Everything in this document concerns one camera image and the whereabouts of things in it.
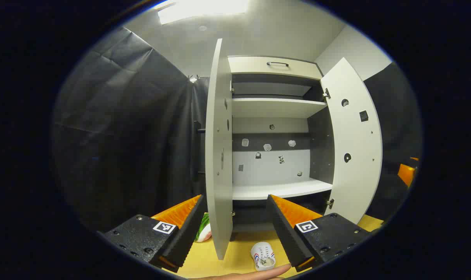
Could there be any white canvas shoe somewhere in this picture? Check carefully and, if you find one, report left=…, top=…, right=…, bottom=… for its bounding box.
left=251, top=241, right=277, bottom=271

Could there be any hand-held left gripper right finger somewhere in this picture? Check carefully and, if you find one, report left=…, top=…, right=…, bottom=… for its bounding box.
left=266, top=194, right=373, bottom=273

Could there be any white cabinet door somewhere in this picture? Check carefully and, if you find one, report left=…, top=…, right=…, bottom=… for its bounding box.
left=205, top=38, right=234, bottom=260
left=320, top=58, right=383, bottom=225

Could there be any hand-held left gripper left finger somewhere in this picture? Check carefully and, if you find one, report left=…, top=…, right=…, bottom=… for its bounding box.
left=102, top=194, right=208, bottom=273

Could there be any green watermelon slice toy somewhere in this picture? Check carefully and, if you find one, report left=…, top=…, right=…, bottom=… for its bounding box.
left=195, top=213, right=212, bottom=242

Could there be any white cabinet drawer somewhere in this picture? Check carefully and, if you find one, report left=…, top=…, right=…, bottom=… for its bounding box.
left=228, top=56, right=323, bottom=81

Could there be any white grey shoe cabinet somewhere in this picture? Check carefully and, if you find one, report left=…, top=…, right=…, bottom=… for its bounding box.
left=228, top=56, right=335, bottom=234

